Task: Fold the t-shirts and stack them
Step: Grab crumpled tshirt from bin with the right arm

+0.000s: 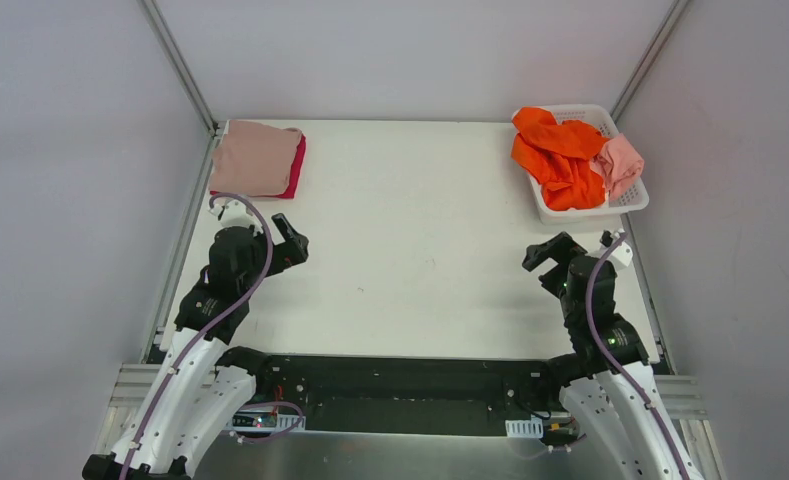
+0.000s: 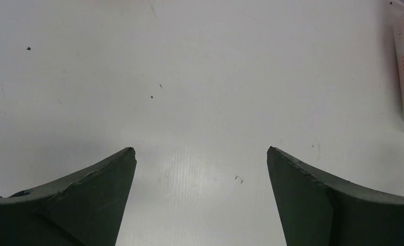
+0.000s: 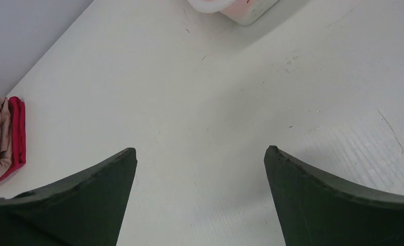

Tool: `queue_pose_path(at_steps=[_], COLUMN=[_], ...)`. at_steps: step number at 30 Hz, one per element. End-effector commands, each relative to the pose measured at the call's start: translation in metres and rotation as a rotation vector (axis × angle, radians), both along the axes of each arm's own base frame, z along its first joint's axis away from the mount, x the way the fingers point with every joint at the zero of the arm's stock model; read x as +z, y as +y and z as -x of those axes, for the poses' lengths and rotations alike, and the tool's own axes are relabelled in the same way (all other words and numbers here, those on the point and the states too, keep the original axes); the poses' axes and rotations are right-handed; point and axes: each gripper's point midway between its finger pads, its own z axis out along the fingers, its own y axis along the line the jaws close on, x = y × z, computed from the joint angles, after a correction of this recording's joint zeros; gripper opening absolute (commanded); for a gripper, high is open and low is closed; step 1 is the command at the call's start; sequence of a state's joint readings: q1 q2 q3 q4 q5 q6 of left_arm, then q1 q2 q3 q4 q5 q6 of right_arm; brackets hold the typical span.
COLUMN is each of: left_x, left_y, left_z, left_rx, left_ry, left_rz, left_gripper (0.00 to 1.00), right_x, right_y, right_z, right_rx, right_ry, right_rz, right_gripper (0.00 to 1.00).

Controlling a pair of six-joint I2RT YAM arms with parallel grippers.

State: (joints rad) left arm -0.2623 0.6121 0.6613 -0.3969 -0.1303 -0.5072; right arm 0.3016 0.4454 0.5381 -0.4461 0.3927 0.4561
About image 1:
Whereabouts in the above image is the orange t-shirt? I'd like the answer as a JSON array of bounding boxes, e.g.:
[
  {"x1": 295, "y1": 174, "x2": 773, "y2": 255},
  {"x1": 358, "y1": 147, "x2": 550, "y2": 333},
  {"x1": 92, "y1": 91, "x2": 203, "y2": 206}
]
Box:
[{"x1": 511, "y1": 107, "x2": 607, "y2": 211}]

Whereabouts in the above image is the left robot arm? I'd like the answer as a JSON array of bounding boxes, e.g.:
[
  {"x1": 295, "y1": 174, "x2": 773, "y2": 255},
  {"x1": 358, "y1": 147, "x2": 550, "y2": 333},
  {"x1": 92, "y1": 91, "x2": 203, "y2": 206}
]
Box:
[{"x1": 82, "y1": 213, "x2": 308, "y2": 479}]

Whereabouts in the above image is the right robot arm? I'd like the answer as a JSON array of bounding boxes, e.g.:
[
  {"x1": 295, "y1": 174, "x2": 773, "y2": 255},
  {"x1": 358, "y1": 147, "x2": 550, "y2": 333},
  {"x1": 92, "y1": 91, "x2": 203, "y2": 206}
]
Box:
[{"x1": 522, "y1": 229, "x2": 702, "y2": 479}]

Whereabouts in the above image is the folded crimson t-shirt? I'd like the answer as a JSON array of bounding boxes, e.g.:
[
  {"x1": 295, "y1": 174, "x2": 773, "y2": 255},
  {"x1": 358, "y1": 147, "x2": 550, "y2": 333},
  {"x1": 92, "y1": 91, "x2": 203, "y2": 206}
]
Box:
[{"x1": 209, "y1": 129, "x2": 308, "y2": 201}]

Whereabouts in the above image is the folded beige t-shirt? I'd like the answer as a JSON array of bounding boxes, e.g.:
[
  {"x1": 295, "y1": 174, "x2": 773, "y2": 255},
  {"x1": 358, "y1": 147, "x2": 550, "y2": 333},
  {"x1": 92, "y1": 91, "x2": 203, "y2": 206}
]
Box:
[{"x1": 209, "y1": 119, "x2": 304, "y2": 199}]

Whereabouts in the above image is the white plastic laundry basket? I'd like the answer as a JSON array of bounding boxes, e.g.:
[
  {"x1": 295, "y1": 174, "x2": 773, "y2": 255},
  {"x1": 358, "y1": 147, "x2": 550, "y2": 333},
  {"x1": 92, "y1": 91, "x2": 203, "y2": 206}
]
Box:
[{"x1": 511, "y1": 104, "x2": 649, "y2": 223}]

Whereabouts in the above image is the pink t-shirt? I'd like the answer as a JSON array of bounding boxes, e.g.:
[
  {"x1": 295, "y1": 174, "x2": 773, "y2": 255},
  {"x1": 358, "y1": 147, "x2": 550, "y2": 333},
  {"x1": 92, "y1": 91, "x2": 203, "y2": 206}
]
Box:
[{"x1": 590, "y1": 134, "x2": 645, "y2": 199}]

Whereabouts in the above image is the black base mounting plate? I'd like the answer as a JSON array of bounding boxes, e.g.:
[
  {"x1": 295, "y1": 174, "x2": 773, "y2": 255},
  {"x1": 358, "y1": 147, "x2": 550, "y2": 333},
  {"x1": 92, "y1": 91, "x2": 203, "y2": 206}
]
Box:
[{"x1": 242, "y1": 355, "x2": 579, "y2": 437}]

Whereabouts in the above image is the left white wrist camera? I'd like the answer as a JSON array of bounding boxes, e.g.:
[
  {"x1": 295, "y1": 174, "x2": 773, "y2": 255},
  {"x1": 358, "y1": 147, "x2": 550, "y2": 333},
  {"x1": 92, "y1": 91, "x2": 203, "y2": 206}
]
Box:
[{"x1": 209, "y1": 198, "x2": 263, "y2": 233}]

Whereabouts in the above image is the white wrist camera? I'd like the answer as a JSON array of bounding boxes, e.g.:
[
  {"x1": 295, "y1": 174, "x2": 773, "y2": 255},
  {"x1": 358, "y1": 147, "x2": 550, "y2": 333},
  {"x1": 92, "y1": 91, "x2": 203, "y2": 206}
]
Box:
[
  {"x1": 590, "y1": 228, "x2": 634, "y2": 270},
  {"x1": 209, "y1": 198, "x2": 263, "y2": 233}
]

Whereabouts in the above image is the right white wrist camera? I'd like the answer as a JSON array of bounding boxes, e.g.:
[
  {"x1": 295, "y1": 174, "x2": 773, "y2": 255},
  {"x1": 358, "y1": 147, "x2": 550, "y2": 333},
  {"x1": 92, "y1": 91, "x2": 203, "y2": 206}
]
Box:
[{"x1": 590, "y1": 228, "x2": 634, "y2": 270}]

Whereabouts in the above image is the right aluminium frame post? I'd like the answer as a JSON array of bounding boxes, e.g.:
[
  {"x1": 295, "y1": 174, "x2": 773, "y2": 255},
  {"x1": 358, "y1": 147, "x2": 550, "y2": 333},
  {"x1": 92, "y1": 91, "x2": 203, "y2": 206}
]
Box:
[{"x1": 610, "y1": 0, "x2": 693, "y2": 122}]

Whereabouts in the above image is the aluminium frame post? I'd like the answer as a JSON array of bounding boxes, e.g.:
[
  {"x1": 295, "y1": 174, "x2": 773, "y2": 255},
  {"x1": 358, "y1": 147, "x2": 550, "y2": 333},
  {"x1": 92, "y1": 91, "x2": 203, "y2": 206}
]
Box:
[
  {"x1": 610, "y1": 0, "x2": 693, "y2": 122},
  {"x1": 138, "y1": 0, "x2": 218, "y2": 137}
]

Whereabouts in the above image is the left aluminium frame post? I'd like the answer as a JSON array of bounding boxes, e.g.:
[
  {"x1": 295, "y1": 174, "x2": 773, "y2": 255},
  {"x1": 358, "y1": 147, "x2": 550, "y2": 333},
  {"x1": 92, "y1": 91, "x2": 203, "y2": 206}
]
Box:
[{"x1": 138, "y1": 0, "x2": 218, "y2": 137}]

